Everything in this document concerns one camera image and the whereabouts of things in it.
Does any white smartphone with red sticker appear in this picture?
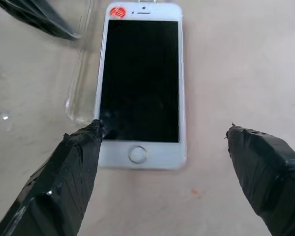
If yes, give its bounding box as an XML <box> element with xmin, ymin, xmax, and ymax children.
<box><xmin>93</xmin><ymin>2</ymin><xmax>188</xmax><ymax>171</ymax></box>

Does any clear plastic phone case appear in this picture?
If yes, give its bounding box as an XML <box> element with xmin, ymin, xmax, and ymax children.
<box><xmin>0</xmin><ymin>0</ymin><xmax>106</xmax><ymax>146</ymax></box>

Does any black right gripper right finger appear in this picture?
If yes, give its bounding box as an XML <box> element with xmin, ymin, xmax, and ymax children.
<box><xmin>224</xmin><ymin>122</ymin><xmax>295</xmax><ymax>236</ymax></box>

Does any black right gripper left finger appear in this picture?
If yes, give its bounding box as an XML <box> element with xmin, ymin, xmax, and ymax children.
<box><xmin>0</xmin><ymin>119</ymin><xmax>103</xmax><ymax>236</ymax></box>

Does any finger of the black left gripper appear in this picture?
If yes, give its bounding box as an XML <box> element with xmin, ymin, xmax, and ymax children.
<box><xmin>19</xmin><ymin>0</ymin><xmax>82</xmax><ymax>38</ymax></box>
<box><xmin>0</xmin><ymin>0</ymin><xmax>76</xmax><ymax>41</ymax></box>

